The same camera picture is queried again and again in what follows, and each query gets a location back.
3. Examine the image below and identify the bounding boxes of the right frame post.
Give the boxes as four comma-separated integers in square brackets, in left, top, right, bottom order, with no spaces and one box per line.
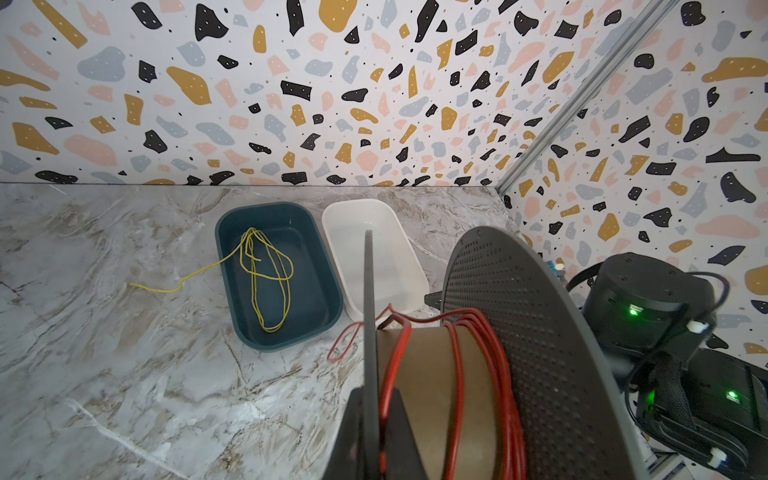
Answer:
[495,0,678,196]

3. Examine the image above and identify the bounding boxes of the teal plastic bin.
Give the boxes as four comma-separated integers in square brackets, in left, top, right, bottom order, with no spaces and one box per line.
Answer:
[215,202,343,352]

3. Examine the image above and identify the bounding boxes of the red cable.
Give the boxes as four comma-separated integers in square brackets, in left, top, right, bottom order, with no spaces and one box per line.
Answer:
[326,302,529,480]

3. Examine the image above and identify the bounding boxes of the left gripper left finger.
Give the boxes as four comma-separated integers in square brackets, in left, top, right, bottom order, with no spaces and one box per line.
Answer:
[321,387,365,480]

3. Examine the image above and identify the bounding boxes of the yellow cable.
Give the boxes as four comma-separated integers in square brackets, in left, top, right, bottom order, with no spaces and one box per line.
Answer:
[128,226,295,334]

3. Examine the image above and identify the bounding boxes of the white plastic bin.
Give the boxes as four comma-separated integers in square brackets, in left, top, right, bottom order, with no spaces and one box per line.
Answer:
[322,199,429,321]

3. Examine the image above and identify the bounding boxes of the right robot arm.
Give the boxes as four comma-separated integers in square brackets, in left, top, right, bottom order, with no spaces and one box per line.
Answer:
[566,253,767,479]

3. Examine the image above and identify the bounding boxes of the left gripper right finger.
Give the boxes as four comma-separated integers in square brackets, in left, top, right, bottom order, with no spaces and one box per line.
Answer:
[380,403,427,480]

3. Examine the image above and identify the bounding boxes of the grey cable spool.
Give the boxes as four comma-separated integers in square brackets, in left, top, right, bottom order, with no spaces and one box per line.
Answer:
[361,227,646,479]

